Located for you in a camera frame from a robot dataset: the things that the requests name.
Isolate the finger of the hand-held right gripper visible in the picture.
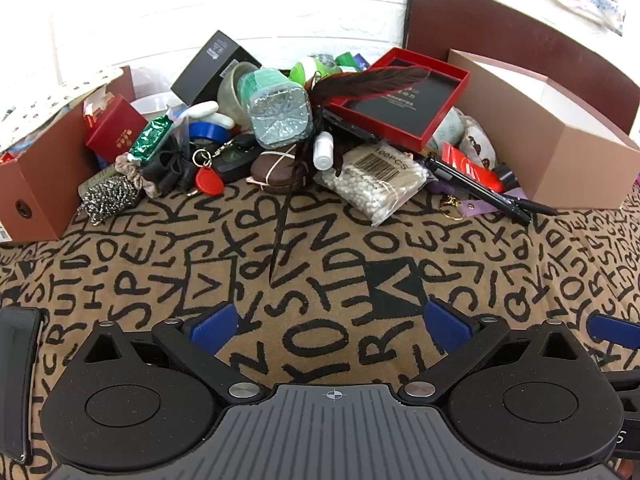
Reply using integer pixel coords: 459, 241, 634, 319
587, 312, 640, 357

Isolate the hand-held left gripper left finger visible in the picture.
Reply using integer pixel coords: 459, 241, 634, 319
82, 302, 267, 404

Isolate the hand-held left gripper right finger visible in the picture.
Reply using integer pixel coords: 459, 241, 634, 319
399, 298, 584, 404

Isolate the thick black marker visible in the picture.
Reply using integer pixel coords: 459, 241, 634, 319
424, 156, 532, 227

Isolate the thin black pen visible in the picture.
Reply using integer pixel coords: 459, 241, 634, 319
452, 172, 559, 216

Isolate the tan cardboard box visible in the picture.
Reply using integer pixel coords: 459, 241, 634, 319
446, 48, 640, 211

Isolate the letter print blanket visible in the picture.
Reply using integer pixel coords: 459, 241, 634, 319
0, 175, 640, 480

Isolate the red key fob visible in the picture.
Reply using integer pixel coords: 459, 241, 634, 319
194, 167, 227, 196

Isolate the red packet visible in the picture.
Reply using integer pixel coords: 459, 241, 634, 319
442, 142, 505, 194

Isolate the steel wool scourer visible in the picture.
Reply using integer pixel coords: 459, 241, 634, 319
79, 174, 145, 227

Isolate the bag of cotton swabs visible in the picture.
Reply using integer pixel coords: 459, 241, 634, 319
320, 142, 432, 227

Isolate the black car key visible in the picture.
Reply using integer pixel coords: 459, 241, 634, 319
212, 134, 262, 184

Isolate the brown round case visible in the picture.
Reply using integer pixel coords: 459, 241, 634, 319
248, 149, 312, 194

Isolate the beige scrunchie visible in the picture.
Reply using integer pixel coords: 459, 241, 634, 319
114, 152, 162, 197

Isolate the white printed mug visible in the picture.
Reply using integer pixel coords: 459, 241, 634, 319
459, 124, 497, 167

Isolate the blue tape roll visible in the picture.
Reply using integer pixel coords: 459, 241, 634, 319
188, 120, 232, 144

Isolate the green foil packet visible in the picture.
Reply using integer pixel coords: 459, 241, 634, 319
128, 115, 174, 162

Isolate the floral pattern cup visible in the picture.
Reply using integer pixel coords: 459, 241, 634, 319
429, 107, 472, 152

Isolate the black phone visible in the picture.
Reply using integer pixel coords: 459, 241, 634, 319
0, 307, 44, 464

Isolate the small white bottle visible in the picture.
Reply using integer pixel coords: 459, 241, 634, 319
312, 131, 335, 170

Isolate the white oval case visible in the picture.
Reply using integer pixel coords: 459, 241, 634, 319
179, 101, 221, 124

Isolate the red gift box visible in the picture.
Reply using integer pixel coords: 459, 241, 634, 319
84, 95, 149, 164

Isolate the brown cardboard box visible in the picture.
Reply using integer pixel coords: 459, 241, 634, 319
0, 65, 136, 244

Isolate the clear bottle with green cap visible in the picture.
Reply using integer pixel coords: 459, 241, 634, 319
237, 67, 319, 151

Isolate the white plastic tub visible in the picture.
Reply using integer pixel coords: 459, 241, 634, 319
131, 92, 174, 117

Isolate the clear tape roll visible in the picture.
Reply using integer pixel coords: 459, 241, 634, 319
216, 62, 261, 127

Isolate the red tray box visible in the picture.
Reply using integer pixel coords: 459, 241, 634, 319
323, 47, 472, 154

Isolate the dark feather quill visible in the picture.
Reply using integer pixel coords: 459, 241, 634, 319
269, 65, 432, 287

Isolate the black carton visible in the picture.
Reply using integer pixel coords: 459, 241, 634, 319
171, 30, 262, 107

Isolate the green capped bottle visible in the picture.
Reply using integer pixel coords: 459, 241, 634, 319
289, 57, 342, 82

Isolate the dark red chair back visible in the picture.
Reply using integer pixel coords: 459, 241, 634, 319
404, 0, 640, 137

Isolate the purple tag with ring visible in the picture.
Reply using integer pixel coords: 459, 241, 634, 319
440, 195, 497, 224

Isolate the black strap bundle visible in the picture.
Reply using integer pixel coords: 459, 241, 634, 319
144, 144, 197, 197

